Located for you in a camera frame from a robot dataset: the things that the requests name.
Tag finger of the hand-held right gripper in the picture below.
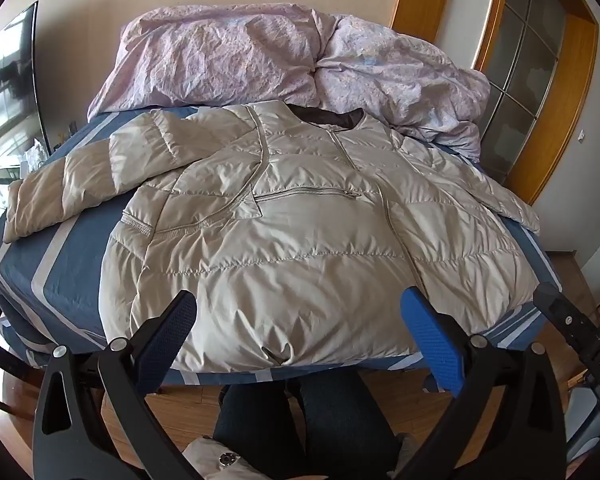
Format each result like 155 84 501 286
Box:
532 282 600 401

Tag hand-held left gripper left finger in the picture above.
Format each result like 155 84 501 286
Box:
32 289 198 480

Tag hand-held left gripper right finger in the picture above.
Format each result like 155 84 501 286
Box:
392 286 568 480

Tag beige down jacket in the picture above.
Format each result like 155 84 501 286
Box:
2 100 541 373

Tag person's dark trousers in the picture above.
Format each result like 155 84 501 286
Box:
212 370 401 480

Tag frosted glass door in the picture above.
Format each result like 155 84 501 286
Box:
482 0 566 183

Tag pink floral duvet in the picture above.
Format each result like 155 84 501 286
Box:
87 2 491 161

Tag black flat television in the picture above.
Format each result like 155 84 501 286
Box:
0 2 51 171

